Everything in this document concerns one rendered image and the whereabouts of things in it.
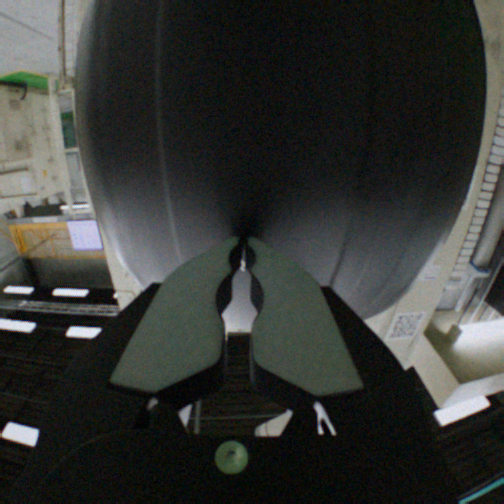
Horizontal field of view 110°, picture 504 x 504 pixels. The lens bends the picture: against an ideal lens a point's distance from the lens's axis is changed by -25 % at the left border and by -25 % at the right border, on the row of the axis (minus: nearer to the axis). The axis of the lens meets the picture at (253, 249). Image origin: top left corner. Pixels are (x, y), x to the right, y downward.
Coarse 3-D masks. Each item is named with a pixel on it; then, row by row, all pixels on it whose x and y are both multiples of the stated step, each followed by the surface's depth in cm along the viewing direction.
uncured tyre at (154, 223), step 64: (128, 0) 8; (192, 0) 8; (256, 0) 8; (320, 0) 8; (384, 0) 8; (448, 0) 8; (128, 64) 9; (192, 64) 9; (256, 64) 9; (320, 64) 9; (384, 64) 9; (448, 64) 8; (128, 128) 10; (192, 128) 10; (256, 128) 10; (320, 128) 10; (384, 128) 10; (448, 128) 10; (128, 192) 12; (192, 192) 11; (256, 192) 11; (320, 192) 11; (384, 192) 11; (448, 192) 11; (128, 256) 15; (192, 256) 14; (320, 256) 14; (384, 256) 14
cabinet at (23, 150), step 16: (0, 80) 215; (0, 96) 222; (16, 96) 251; (0, 112) 232; (16, 112) 258; (0, 128) 241; (16, 128) 265; (0, 144) 251; (16, 144) 271; (0, 160) 261; (16, 160) 276
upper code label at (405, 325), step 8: (416, 312) 42; (424, 312) 42; (400, 320) 42; (408, 320) 43; (416, 320) 43; (392, 328) 43; (400, 328) 43; (408, 328) 44; (416, 328) 44; (392, 336) 44; (400, 336) 45; (408, 336) 45
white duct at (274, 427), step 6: (408, 360) 92; (408, 366) 93; (276, 420) 123; (282, 420) 120; (264, 426) 126; (270, 426) 123; (276, 426) 120; (282, 426) 118; (258, 432) 126; (264, 432) 123; (270, 432) 121; (276, 432) 119
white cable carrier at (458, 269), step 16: (496, 128) 27; (496, 144) 29; (496, 160) 30; (496, 176) 31; (480, 192) 32; (480, 208) 34; (480, 224) 35; (464, 240) 37; (464, 256) 38; (448, 288) 41
